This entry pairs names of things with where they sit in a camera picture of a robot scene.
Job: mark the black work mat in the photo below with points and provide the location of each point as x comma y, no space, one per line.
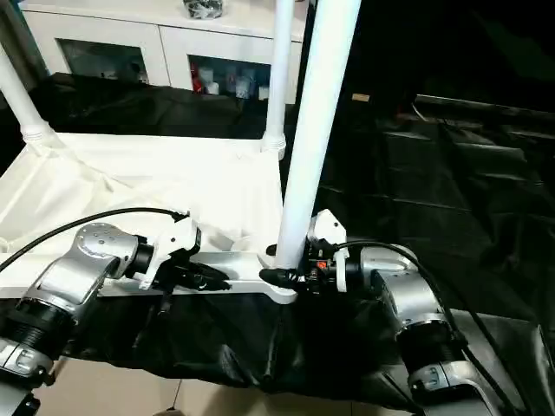
455,173

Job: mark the white plastic table top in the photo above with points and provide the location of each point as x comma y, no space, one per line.
130,173

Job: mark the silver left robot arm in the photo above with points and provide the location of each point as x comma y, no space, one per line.
73,277

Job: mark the dark metal stand frame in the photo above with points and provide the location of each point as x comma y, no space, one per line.
56,372

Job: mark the red bottle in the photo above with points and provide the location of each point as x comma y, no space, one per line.
197,78

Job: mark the white plastic table leg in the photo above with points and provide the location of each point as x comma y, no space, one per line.
316,130
277,73
21,99

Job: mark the white glass-door cabinet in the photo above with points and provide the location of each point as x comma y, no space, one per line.
152,39

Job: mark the small tan label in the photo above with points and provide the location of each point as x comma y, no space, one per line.
360,97

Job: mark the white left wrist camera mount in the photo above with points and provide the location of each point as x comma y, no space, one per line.
173,242

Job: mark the dark low shelf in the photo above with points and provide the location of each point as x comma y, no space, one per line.
490,106

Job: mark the small white jar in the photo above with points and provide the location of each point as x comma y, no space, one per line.
263,92
243,86
212,88

